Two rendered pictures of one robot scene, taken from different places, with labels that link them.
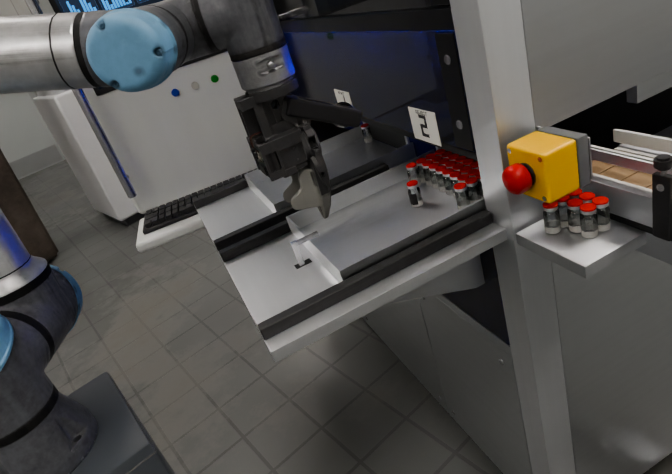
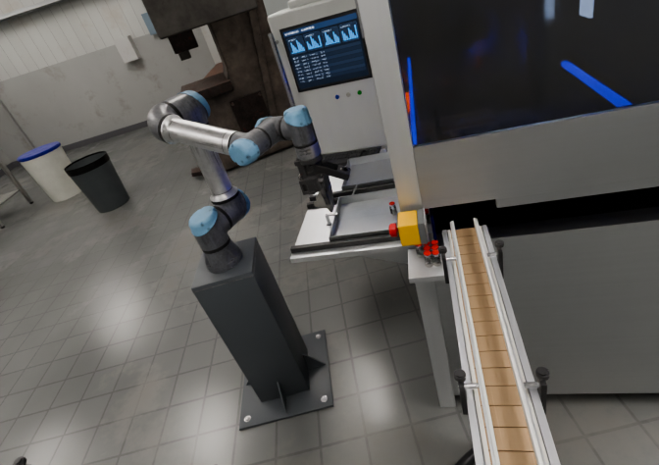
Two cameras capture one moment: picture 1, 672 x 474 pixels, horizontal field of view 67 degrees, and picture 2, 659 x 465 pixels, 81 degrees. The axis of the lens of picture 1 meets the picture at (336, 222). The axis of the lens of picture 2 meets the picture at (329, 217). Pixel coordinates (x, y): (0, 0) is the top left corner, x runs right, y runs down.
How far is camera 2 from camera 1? 0.74 m
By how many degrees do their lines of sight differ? 30
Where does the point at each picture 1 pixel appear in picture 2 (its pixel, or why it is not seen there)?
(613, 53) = (478, 181)
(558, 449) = (437, 354)
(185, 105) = (341, 104)
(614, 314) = not seen: hidden behind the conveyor
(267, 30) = (304, 140)
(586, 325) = not seen: hidden behind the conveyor
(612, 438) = not seen: hidden behind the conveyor
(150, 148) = (320, 124)
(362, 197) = (380, 197)
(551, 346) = (432, 305)
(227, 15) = (289, 132)
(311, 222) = (350, 202)
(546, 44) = (430, 172)
